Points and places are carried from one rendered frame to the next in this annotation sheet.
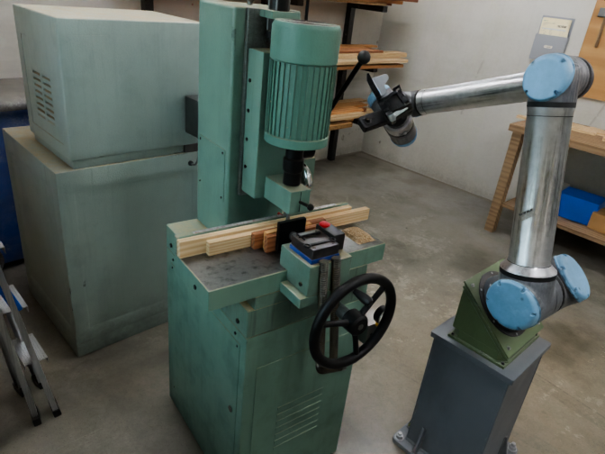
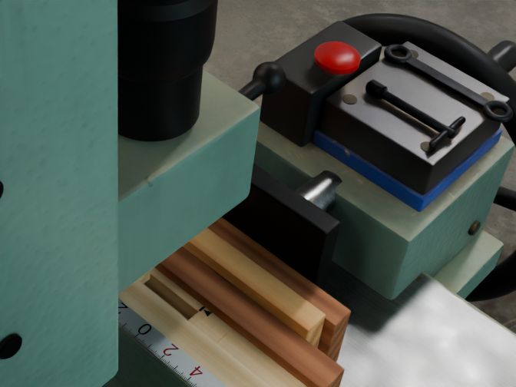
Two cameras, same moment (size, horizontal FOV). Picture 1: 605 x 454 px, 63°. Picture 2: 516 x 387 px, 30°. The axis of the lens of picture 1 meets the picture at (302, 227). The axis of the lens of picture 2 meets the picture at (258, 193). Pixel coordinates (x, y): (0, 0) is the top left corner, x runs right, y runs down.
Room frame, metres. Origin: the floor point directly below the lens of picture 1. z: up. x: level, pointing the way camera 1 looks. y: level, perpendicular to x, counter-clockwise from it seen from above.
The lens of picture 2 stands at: (1.38, 0.42, 1.40)
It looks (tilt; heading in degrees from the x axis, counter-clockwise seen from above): 45 degrees down; 253
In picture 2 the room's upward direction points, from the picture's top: 8 degrees clockwise
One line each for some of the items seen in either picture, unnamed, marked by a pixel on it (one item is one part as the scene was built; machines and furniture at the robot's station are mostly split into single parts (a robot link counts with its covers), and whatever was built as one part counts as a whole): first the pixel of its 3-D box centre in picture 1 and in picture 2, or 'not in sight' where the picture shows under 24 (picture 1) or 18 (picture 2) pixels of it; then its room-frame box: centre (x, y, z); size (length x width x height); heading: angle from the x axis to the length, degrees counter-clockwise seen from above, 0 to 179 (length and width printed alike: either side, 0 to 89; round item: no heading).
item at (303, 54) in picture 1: (301, 85); not in sight; (1.33, 0.05, 1.35); 0.18 x 0.18 x 0.31
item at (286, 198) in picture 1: (286, 195); (117, 190); (1.35, 0.06, 1.03); 0.14 x 0.07 x 0.09; 38
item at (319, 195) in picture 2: (296, 238); (296, 213); (1.23, 0.01, 0.95); 0.09 x 0.07 x 0.09; 128
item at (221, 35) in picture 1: (242, 126); not in sight; (1.56, 0.23, 1.16); 0.22 x 0.22 x 0.72; 38
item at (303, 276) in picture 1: (314, 264); (370, 183); (1.16, -0.04, 0.92); 0.15 x 0.13 x 0.09; 128
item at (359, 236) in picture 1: (357, 232); not in sight; (1.39, -0.17, 0.91); 0.10 x 0.07 x 0.02; 38
